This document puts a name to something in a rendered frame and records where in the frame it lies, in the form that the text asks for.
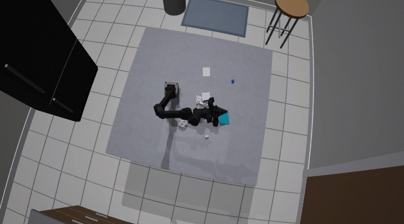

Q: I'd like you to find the teal flat rectangular plate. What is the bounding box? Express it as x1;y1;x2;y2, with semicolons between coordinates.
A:
219;113;229;125

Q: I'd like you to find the white flat square plate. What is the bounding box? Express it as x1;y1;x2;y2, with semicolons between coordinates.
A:
203;67;210;77

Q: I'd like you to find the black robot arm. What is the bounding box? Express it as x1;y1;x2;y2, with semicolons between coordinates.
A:
154;84;213;126

